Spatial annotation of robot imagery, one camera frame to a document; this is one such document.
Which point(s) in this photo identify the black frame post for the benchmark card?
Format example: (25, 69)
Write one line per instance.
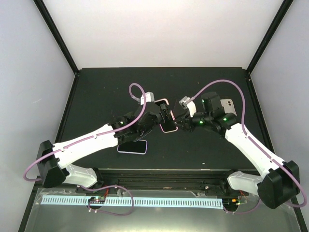
(56, 34)
(279, 16)

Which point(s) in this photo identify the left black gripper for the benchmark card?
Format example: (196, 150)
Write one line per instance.
(164, 114)

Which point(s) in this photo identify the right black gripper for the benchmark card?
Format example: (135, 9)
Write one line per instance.
(187, 123)

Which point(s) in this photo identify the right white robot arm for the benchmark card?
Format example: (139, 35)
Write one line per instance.
(277, 181)

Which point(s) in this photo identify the phone in lilac case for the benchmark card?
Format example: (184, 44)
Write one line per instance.
(137, 147)

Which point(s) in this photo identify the magenta bare phone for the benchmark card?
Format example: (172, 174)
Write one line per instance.
(178, 110)

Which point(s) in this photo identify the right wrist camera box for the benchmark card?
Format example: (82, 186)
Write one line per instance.
(187, 104)

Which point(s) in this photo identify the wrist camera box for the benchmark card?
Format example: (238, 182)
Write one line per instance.
(147, 97)
(187, 104)

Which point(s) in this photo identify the light blue slotted cable duct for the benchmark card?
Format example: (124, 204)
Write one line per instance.
(135, 201)

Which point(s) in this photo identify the left small circuit board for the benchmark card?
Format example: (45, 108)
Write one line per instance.
(96, 200)

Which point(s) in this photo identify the black table mat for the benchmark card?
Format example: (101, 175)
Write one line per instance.
(101, 94)

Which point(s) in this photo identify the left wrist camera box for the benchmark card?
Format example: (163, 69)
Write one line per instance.
(147, 97)

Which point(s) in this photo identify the left black frame post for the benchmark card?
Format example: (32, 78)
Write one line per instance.
(56, 34)

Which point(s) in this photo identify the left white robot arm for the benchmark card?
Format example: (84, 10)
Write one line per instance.
(59, 168)

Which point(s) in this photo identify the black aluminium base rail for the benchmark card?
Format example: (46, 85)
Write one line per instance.
(212, 182)

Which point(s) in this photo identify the small circuit board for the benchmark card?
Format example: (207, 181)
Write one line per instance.
(96, 200)
(242, 198)

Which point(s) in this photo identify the right black frame post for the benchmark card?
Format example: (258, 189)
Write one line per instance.
(279, 16)

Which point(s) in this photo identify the right small circuit board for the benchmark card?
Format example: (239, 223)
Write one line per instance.
(242, 198)

